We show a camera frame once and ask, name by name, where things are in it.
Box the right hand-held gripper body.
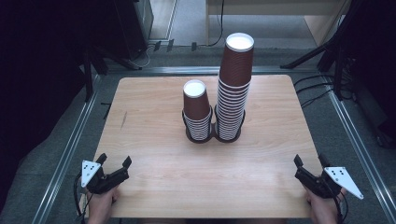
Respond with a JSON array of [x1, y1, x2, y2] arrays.
[[294, 166, 364, 201]]

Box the person's left hand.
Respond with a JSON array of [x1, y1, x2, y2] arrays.
[[85, 185, 121, 224]]

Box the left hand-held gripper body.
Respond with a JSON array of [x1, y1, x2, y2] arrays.
[[81, 160, 130, 195]]

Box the metal floor rail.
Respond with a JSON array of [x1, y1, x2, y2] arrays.
[[321, 74, 396, 224], [106, 65, 321, 77], [31, 74, 103, 224]]

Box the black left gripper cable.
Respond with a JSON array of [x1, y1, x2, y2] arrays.
[[73, 173, 90, 224]]

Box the black hanging cable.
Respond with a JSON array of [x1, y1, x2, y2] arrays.
[[207, 0, 226, 49]]

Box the black floor cables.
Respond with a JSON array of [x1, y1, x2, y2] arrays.
[[292, 73, 336, 108]]

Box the black cabinet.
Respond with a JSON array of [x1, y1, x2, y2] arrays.
[[113, 0, 155, 60]]

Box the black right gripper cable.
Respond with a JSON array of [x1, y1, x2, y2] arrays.
[[323, 180, 349, 224]]

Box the white floor cable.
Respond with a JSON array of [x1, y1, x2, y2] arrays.
[[132, 43, 158, 69]]

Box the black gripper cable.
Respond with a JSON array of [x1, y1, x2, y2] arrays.
[[323, 180, 349, 224], [73, 173, 90, 224]]

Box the black tripod stand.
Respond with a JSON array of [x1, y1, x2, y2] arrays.
[[81, 45, 144, 103], [279, 0, 375, 102]]

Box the person's right hand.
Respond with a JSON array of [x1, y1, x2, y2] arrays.
[[305, 186, 347, 224]]

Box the stack of brown paper cups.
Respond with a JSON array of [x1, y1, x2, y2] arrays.
[[215, 32, 255, 141], [182, 79, 214, 142]]

